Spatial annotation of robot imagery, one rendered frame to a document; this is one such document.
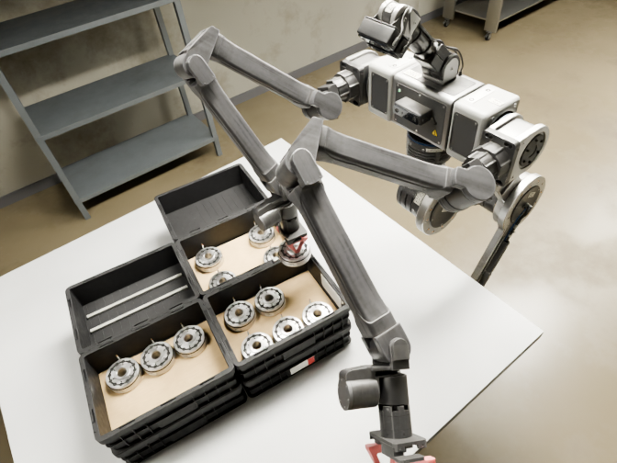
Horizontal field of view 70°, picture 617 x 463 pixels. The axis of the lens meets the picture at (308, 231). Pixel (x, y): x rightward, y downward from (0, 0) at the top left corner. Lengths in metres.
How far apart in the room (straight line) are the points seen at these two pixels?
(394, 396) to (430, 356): 0.76
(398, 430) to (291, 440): 0.66
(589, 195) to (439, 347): 2.10
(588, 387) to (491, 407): 0.47
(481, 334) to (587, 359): 1.02
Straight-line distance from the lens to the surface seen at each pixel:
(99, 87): 3.57
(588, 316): 2.78
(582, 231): 3.20
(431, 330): 1.65
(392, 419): 0.86
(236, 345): 1.50
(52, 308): 2.07
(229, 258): 1.73
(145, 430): 1.45
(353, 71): 1.35
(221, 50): 1.17
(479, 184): 0.99
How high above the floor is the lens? 2.09
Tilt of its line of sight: 46 degrees down
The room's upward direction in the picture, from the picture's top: 7 degrees counter-clockwise
